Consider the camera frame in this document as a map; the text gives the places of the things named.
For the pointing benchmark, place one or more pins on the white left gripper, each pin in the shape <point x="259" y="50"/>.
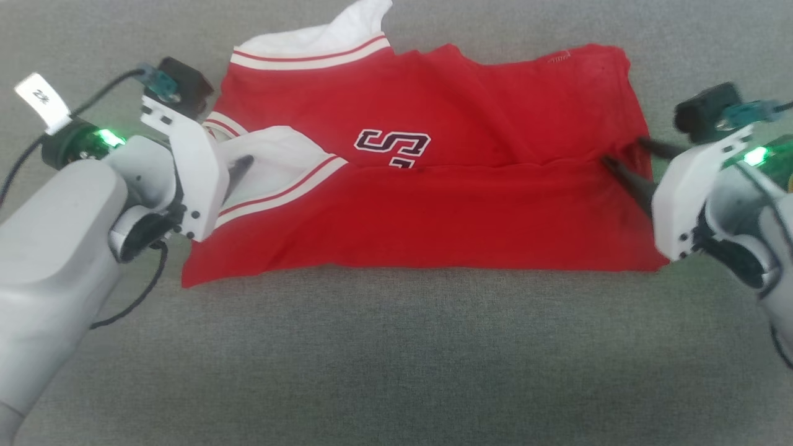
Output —
<point x="198" y="173"/>

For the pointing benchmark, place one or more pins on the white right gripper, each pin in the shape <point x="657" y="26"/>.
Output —
<point x="681" y="198"/>

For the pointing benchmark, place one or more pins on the red and white jersey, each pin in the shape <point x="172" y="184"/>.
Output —
<point x="433" y="217"/>

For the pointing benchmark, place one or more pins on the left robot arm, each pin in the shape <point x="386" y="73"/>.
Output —
<point x="56" y="248"/>

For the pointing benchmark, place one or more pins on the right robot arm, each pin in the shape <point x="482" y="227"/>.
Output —
<point x="734" y="204"/>

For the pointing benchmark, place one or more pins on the white paper label tag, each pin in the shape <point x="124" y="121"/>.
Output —
<point x="42" y="99"/>

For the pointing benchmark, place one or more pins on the grey fabric sofa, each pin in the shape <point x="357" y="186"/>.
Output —
<point x="396" y="359"/>

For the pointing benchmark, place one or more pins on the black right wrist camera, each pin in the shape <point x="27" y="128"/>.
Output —
<point x="706" y="108"/>

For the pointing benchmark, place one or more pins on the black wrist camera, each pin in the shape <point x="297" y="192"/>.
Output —
<point x="706" y="108"/>
<point x="183" y="83"/>

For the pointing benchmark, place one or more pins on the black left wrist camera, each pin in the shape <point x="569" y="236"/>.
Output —
<point x="183" y="83"/>

